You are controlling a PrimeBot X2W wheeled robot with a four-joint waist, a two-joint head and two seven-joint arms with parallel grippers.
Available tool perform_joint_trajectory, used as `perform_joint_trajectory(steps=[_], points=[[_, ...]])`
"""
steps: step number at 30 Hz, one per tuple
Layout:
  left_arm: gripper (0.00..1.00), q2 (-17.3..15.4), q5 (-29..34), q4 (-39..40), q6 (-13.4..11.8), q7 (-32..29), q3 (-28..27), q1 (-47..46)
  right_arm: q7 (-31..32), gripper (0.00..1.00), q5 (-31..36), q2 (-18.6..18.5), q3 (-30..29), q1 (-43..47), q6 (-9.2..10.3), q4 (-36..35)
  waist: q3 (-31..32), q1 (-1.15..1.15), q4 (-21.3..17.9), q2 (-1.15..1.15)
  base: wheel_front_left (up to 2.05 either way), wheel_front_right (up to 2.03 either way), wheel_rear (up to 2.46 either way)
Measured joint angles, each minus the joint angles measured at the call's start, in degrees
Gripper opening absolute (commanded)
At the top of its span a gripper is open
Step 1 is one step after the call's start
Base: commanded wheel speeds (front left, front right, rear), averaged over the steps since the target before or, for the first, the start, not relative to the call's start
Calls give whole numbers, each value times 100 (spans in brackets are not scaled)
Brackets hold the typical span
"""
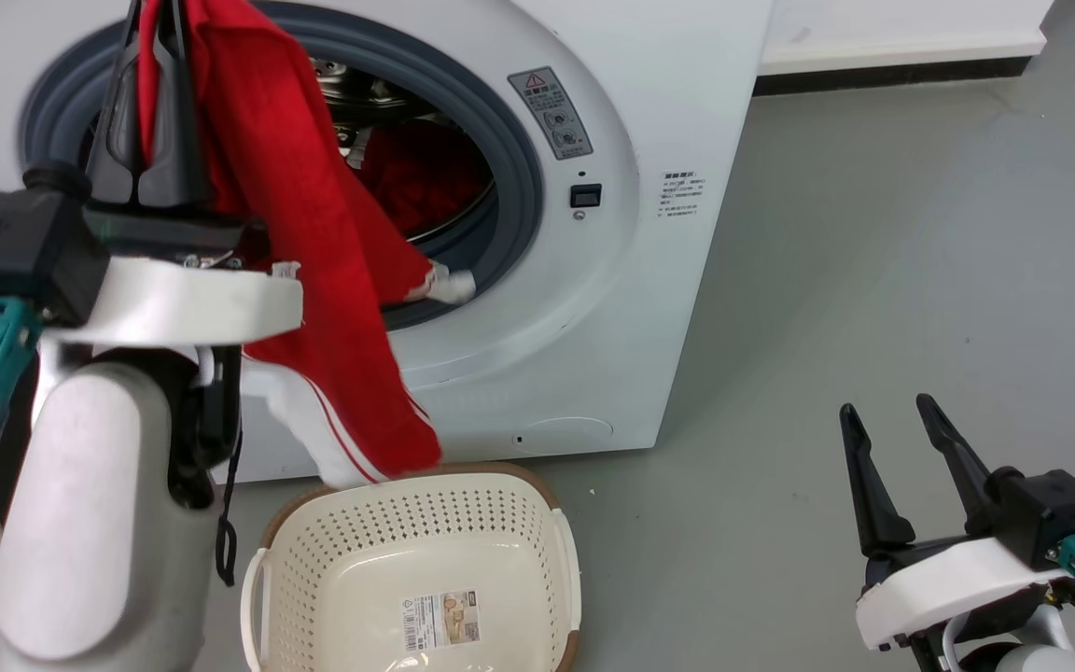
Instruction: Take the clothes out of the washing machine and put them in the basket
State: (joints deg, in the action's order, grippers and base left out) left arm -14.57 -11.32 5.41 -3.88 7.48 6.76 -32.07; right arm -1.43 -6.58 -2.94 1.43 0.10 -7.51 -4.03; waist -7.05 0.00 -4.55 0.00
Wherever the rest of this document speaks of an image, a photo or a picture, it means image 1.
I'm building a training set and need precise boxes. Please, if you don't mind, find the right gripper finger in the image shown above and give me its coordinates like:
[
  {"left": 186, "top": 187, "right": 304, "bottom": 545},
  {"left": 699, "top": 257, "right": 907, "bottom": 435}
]
[
  {"left": 914, "top": 393, "right": 1007, "bottom": 540},
  {"left": 838, "top": 402, "right": 917, "bottom": 561}
]

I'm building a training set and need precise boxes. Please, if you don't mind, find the steel washing machine drum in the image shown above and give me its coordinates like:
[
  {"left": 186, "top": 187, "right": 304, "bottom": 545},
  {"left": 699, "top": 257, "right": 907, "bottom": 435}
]
[{"left": 310, "top": 56, "right": 499, "bottom": 242}]

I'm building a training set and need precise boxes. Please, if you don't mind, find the paper label sticker with barcode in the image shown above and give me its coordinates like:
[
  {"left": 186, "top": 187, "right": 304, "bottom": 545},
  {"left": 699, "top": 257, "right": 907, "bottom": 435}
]
[{"left": 399, "top": 588, "right": 482, "bottom": 652}]

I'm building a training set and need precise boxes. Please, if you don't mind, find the grey rubber door gasket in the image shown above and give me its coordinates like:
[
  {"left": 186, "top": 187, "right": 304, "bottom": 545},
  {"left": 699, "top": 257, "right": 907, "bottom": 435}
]
[{"left": 19, "top": 2, "right": 546, "bottom": 331}]

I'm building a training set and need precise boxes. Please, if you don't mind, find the white text label sticker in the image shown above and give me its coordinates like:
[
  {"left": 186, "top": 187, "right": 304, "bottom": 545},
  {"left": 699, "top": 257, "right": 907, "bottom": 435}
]
[{"left": 658, "top": 169, "right": 708, "bottom": 221}]

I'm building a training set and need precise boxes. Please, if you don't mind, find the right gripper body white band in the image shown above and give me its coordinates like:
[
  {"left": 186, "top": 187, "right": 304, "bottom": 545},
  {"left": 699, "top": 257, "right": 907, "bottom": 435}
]
[{"left": 855, "top": 534, "right": 1075, "bottom": 652}]

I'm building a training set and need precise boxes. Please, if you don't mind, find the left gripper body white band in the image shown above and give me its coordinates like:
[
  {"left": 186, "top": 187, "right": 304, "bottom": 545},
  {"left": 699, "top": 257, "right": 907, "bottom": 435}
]
[{"left": 41, "top": 202, "right": 305, "bottom": 354}]

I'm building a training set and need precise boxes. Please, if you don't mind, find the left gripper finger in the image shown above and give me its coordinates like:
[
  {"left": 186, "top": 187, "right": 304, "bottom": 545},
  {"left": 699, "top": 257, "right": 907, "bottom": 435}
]
[
  {"left": 134, "top": 0, "right": 214, "bottom": 210},
  {"left": 84, "top": 0, "right": 152, "bottom": 208}
]

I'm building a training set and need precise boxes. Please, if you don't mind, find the white front-load washing machine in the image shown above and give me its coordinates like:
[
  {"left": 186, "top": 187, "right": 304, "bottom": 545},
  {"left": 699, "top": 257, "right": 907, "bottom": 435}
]
[{"left": 0, "top": 0, "right": 775, "bottom": 484}]

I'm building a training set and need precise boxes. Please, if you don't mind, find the round filter cover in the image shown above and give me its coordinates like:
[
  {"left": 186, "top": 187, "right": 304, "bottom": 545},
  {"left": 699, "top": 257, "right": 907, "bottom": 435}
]
[{"left": 511, "top": 416, "right": 614, "bottom": 457}]

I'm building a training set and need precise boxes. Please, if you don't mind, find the red garment with white stripes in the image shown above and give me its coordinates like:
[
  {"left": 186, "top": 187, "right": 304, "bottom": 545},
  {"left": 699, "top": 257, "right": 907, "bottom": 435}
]
[{"left": 136, "top": 0, "right": 478, "bottom": 489}]

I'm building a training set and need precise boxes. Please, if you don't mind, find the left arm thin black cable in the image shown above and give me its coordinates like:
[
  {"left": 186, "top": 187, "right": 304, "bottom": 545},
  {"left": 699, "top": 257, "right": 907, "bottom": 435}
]
[{"left": 215, "top": 347, "right": 245, "bottom": 589}]

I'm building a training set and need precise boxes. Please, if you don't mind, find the white wall ledge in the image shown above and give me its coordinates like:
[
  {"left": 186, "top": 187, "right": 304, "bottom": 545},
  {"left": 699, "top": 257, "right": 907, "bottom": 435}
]
[{"left": 758, "top": 0, "right": 1057, "bottom": 77}]

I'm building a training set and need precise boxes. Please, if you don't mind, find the red clothes pile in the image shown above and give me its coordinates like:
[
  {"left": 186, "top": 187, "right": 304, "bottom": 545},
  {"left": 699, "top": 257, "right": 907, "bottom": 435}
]
[{"left": 349, "top": 121, "right": 497, "bottom": 240}]

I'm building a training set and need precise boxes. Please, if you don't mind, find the black baseboard strip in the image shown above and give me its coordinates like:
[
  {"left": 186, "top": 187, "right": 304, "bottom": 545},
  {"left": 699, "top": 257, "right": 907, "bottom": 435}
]
[{"left": 752, "top": 56, "right": 1033, "bottom": 98}]

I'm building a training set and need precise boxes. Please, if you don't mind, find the grey warning sticker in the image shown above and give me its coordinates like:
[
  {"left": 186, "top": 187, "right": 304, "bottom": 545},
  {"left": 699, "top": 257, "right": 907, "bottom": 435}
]
[{"left": 508, "top": 66, "right": 594, "bottom": 161}]

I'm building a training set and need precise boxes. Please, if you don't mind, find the cream perforated laundry basket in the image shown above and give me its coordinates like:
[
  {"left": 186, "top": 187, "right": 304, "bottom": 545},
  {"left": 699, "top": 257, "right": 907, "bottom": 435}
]
[{"left": 240, "top": 463, "right": 583, "bottom": 672}]

